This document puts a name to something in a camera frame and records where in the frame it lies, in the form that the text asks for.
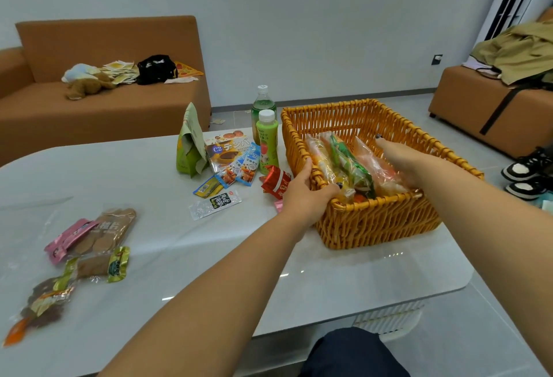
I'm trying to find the person's right hand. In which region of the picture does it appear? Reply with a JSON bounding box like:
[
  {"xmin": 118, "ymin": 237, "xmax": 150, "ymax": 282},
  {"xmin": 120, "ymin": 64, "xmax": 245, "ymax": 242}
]
[{"xmin": 374, "ymin": 134, "xmax": 427, "ymax": 188}]

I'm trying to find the person's left hand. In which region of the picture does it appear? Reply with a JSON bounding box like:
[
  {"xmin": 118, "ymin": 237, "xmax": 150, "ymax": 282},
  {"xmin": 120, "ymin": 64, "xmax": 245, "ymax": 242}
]
[{"xmin": 281, "ymin": 158, "xmax": 342, "ymax": 231}]

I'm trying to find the orange wicker basket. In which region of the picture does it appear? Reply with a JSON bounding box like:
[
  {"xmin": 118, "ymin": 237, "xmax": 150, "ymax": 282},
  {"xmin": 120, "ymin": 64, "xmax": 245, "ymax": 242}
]
[{"xmin": 281, "ymin": 99, "xmax": 485, "ymax": 251}]

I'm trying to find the person's left forearm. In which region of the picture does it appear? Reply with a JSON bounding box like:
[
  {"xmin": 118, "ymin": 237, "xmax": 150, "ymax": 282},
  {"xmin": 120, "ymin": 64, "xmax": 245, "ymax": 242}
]
[{"xmin": 99, "ymin": 210, "xmax": 318, "ymax": 377}]

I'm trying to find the person's right forearm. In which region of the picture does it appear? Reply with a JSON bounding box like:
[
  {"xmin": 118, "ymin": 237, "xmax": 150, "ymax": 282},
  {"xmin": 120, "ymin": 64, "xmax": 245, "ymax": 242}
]
[{"xmin": 412, "ymin": 154, "xmax": 553, "ymax": 374}]

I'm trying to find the clear pink snack packet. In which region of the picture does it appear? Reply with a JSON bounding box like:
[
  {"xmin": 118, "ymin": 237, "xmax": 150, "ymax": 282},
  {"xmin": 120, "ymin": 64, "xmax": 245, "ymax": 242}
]
[{"xmin": 353, "ymin": 137, "xmax": 410, "ymax": 197}]

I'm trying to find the yellow clear snack packet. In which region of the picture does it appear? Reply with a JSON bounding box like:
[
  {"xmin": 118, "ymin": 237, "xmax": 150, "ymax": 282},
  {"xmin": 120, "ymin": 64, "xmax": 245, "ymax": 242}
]
[{"xmin": 305, "ymin": 134, "xmax": 353, "ymax": 205}]

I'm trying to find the green snack packet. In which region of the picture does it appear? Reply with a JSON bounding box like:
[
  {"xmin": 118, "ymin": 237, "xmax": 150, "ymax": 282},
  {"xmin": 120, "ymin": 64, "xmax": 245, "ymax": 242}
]
[{"xmin": 328, "ymin": 132, "xmax": 376, "ymax": 199}]

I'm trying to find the red foil snack packet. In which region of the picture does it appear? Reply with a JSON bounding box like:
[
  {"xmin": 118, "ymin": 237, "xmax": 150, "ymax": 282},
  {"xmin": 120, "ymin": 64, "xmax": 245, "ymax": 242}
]
[{"xmin": 260, "ymin": 165, "xmax": 293, "ymax": 201}]

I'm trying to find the green drink bottle white cap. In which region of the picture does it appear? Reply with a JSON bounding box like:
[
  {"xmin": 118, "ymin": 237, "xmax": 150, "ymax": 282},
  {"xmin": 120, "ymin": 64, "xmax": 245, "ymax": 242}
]
[{"xmin": 256, "ymin": 109, "xmax": 280, "ymax": 176}]

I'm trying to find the blue snack packet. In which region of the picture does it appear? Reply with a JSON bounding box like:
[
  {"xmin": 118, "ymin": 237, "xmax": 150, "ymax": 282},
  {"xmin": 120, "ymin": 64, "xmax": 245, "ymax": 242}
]
[{"xmin": 235, "ymin": 143, "xmax": 262, "ymax": 187}]

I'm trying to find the brown ottoman sofa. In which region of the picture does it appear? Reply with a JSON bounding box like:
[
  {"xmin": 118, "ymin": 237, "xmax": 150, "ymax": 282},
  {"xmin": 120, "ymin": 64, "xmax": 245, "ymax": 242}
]
[{"xmin": 428, "ymin": 7, "xmax": 553, "ymax": 160}]

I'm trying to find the small blue red packet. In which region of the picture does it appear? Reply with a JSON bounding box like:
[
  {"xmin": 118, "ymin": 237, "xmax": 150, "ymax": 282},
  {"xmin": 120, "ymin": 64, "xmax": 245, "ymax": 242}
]
[{"xmin": 215, "ymin": 166, "xmax": 239, "ymax": 189}]

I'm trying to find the orange biscuit box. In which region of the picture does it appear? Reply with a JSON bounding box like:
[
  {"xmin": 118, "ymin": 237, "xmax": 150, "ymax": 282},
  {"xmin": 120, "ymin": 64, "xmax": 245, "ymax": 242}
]
[{"xmin": 203, "ymin": 128, "xmax": 256, "ymax": 174}]

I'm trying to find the clear green water bottle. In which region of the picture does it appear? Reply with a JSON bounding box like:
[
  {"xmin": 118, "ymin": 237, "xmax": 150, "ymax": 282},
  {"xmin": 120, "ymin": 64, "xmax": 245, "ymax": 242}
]
[{"xmin": 251, "ymin": 84, "xmax": 277, "ymax": 145}]

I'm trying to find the clear white black packet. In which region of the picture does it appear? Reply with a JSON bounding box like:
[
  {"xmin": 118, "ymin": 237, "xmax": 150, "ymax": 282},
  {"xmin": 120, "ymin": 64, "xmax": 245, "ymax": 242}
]
[{"xmin": 188, "ymin": 189, "xmax": 243, "ymax": 221}]

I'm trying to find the small yellow packet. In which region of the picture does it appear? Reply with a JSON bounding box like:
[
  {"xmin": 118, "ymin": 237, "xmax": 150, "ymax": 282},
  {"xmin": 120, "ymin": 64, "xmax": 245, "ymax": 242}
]
[{"xmin": 193, "ymin": 176, "xmax": 225, "ymax": 199}]

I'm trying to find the pale pink garment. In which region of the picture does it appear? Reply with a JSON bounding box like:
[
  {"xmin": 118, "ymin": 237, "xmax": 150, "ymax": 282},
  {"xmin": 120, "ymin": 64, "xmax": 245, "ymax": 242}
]
[{"xmin": 461, "ymin": 56, "xmax": 503, "ymax": 80}]

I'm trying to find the white ribbed table base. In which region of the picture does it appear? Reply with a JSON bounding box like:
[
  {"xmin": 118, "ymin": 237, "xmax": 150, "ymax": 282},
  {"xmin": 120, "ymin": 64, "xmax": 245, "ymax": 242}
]
[{"xmin": 352, "ymin": 302, "xmax": 425, "ymax": 344}]

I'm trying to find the black white sneaker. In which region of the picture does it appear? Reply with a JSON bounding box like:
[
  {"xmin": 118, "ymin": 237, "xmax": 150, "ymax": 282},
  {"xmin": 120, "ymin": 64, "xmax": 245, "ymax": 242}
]
[
  {"xmin": 504, "ymin": 175, "xmax": 553, "ymax": 201},
  {"xmin": 501, "ymin": 146, "xmax": 553, "ymax": 182}
]

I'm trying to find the green standing snack bag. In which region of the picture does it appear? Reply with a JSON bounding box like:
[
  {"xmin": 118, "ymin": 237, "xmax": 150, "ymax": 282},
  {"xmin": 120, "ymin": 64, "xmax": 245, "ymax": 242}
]
[{"xmin": 176, "ymin": 102, "xmax": 211, "ymax": 179}]

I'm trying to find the olive green coat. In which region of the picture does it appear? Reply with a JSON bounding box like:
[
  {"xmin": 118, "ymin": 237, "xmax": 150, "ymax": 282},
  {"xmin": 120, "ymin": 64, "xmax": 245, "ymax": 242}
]
[{"xmin": 469, "ymin": 20, "xmax": 553, "ymax": 86}]

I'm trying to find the person's dark trouser leg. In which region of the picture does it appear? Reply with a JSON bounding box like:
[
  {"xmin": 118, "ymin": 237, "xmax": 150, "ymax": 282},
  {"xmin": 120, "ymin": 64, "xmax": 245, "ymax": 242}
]
[{"xmin": 298, "ymin": 327, "xmax": 411, "ymax": 377}]

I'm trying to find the black bag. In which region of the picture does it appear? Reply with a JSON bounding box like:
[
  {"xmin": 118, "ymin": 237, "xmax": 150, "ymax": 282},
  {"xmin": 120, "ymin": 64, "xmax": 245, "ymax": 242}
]
[{"xmin": 136, "ymin": 54, "xmax": 179, "ymax": 86}]

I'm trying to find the clear brown slices packet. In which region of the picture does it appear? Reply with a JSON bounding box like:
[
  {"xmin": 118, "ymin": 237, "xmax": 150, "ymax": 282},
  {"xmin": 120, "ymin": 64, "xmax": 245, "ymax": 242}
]
[{"xmin": 70, "ymin": 207, "xmax": 137, "ymax": 257}]

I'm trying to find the long brown sofa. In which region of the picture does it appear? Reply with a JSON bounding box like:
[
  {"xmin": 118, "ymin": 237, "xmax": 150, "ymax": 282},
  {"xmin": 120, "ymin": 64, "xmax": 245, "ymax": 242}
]
[{"xmin": 0, "ymin": 15, "xmax": 212, "ymax": 167}]

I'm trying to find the pile of paper packets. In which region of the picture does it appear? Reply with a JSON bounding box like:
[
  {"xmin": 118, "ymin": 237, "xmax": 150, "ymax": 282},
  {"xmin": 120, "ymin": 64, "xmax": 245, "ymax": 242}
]
[{"xmin": 101, "ymin": 60, "xmax": 140, "ymax": 86}]

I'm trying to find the green brown tofu packet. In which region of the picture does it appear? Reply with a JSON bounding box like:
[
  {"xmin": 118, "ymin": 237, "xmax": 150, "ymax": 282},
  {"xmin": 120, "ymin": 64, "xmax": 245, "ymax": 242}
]
[
  {"xmin": 64, "ymin": 246, "xmax": 131, "ymax": 283},
  {"xmin": 25, "ymin": 277, "xmax": 77, "ymax": 318}
]

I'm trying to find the brown plush toy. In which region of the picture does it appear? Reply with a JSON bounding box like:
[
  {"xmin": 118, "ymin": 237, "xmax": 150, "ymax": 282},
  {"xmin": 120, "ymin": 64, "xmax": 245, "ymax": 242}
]
[{"xmin": 65, "ymin": 72, "xmax": 118, "ymax": 101}]

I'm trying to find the blue white plush toy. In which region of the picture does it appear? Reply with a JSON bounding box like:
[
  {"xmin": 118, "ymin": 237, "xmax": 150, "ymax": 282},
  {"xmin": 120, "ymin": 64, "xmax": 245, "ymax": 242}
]
[{"xmin": 61, "ymin": 63, "xmax": 103, "ymax": 84}]

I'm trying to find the orange brown meat packet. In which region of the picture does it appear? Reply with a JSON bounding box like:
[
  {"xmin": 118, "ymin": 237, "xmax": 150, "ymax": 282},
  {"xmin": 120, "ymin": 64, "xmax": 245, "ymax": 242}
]
[{"xmin": 3, "ymin": 302, "xmax": 66, "ymax": 348}]

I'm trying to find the black strap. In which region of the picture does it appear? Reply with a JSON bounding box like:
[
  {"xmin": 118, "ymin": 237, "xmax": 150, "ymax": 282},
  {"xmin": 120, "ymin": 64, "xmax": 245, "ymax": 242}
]
[{"xmin": 479, "ymin": 72, "xmax": 553, "ymax": 136}]

